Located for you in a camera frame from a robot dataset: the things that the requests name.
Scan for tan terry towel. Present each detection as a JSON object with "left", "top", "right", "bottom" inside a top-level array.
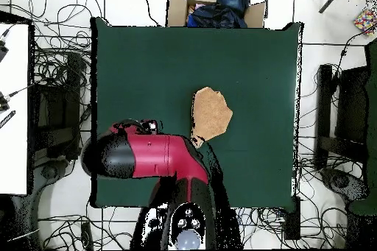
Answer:
[{"left": 190, "top": 86, "right": 233, "bottom": 149}]

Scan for colourful dotted cloth item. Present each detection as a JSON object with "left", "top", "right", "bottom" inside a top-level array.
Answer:
[{"left": 353, "top": 8, "right": 377, "bottom": 38}]

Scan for dark green table cloth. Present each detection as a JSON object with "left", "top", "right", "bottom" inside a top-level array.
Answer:
[{"left": 90, "top": 16, "right": 304, "bottom": 209}]

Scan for black floor stand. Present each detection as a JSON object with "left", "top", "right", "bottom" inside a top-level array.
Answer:
[
  {"left": 314, "top": 63, "right": 369, "bottom": 169},
  {"left": 29, "top": 52, "right": 89, "bottom": 160}
]

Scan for black power strip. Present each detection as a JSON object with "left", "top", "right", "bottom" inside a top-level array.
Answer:
[{"left": 80, "top": 221, "right": 94, "bottom": 250}]

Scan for white side desk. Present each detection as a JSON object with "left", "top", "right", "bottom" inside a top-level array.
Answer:
[{"left": 0, "top": 22, "right": 30, "bottom": 196}]

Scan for brown cardboard box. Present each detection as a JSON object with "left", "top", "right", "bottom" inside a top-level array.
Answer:
[{"left": 166, "top": 0, "right": 267, "bottom": 29}]

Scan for dark blue clothing pile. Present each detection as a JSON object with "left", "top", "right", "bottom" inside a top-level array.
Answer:
[{"left": 186, "top": 0, "right": 251, "bottom": 29}]

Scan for black box on floor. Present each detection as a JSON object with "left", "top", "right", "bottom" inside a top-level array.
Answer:
[{"left": 283, "top": 196, "right": 301, "bottom": 240}]

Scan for dark round stand base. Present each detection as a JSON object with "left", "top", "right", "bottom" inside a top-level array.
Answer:
[{"left": 320, "top": 168, "right": 369, "bottom": 203}]

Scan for green cloth on side table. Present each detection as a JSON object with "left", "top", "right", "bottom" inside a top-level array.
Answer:
[{"left": 348, "top": 38, "right": 377, "bottom": 216}]

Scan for tangled black floor cables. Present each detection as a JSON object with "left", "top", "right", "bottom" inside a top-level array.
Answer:
[
  {"left": 8, "top": 0, "right": 102, "bottom": 87},
  {"left": 235, "top": 156, "right": 348, "bottom": 249},
  {"left": 38, "top": 213, "right": 135, "bottom": 250}
]

